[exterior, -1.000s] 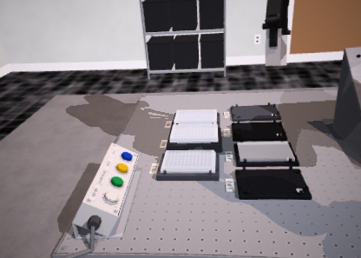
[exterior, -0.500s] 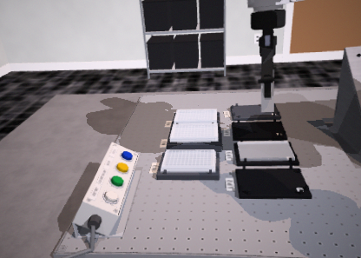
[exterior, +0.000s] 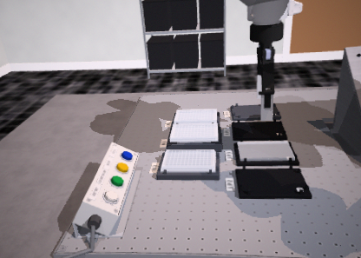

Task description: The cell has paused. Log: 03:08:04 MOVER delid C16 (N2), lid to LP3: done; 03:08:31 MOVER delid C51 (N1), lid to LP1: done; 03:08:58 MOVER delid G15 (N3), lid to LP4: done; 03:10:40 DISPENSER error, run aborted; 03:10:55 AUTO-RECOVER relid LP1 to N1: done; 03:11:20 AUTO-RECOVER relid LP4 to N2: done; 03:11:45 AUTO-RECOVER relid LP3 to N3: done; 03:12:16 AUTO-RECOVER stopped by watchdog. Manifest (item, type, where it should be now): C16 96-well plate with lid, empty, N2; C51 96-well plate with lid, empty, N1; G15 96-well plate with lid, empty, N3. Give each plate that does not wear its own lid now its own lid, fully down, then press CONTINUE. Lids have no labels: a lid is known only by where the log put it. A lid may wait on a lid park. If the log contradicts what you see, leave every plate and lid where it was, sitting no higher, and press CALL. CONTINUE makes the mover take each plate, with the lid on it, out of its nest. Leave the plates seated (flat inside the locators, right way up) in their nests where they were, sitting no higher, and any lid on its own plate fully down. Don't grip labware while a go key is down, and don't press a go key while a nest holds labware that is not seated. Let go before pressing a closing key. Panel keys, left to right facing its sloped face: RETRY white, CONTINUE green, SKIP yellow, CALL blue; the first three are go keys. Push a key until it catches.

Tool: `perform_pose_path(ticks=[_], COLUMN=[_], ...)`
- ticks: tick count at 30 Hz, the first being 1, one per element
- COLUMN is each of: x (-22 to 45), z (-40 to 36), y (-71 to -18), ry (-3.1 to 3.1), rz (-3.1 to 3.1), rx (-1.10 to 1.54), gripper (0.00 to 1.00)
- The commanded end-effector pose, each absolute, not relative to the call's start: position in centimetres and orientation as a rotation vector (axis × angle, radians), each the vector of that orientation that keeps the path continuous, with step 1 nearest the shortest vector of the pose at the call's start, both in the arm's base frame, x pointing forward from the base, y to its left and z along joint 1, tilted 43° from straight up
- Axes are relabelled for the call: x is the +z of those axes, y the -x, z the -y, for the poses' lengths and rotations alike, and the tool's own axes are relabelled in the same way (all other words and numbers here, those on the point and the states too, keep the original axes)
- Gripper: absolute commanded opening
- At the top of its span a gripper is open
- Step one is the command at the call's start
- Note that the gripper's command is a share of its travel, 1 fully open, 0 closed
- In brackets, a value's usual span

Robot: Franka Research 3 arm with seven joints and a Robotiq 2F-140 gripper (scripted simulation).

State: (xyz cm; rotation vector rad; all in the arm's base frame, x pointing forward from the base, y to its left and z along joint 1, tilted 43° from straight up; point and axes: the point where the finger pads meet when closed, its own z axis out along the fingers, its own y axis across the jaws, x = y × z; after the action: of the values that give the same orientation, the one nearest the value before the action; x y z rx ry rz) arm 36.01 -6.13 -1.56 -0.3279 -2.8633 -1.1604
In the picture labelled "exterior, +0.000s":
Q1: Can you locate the beige name plate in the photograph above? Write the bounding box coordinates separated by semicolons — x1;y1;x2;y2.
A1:
165;121;172;128
160;139;167;148
149;162;160;174

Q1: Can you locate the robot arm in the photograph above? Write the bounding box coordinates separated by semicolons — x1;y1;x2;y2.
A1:
240;0;303;25

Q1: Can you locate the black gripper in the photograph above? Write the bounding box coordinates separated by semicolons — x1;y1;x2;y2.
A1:
250;22;284;121

